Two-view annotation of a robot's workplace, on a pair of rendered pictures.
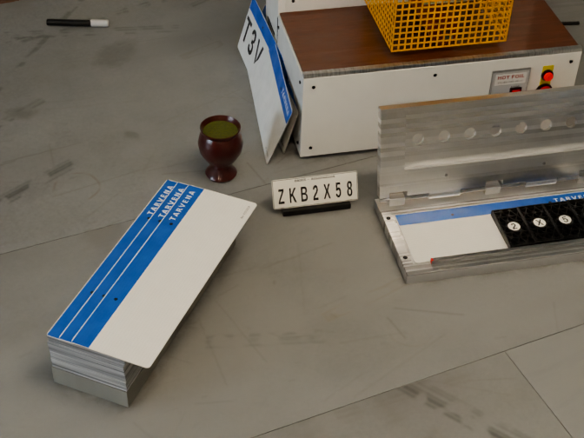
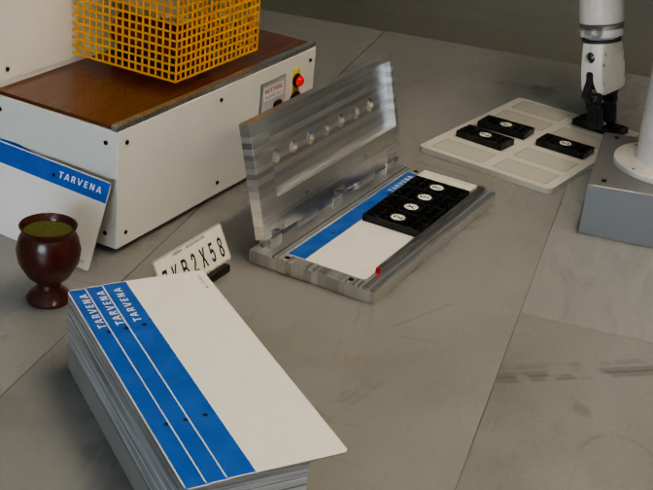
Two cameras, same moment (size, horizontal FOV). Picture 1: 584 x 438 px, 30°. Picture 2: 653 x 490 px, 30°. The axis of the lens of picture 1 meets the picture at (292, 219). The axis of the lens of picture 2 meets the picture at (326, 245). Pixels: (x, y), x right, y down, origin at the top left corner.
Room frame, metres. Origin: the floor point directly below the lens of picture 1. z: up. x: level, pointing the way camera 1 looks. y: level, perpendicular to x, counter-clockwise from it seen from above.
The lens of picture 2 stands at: (0.42, 0.98, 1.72)
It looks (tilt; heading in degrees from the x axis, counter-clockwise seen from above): 26 degrees down; 311
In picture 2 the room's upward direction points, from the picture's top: 6 degrees clockwise
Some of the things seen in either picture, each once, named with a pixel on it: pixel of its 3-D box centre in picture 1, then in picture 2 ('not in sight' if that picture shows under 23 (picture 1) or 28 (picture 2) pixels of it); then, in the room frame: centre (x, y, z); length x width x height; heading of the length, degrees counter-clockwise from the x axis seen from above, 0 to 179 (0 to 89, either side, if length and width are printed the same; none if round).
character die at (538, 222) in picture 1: (539, 224); (410, 210); (1.47, -0.44, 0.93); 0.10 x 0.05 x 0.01; 14
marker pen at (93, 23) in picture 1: (77, 22); not in sight; (2.13, 0.50, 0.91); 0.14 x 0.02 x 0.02; 91
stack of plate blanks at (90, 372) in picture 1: (149, 285); (175, 408); (1.26, 0.23, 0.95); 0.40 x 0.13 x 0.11; 160
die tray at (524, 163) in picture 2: not in sight; (532, 141); (1.57, -0.92, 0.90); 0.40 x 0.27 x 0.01; 97
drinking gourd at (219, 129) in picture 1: (221, 150); (49, 262); (1.62, 0.14, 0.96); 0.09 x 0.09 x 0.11
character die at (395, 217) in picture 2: (513, 228); (397, 220); (1.46, -0.40, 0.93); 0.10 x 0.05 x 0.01; 14
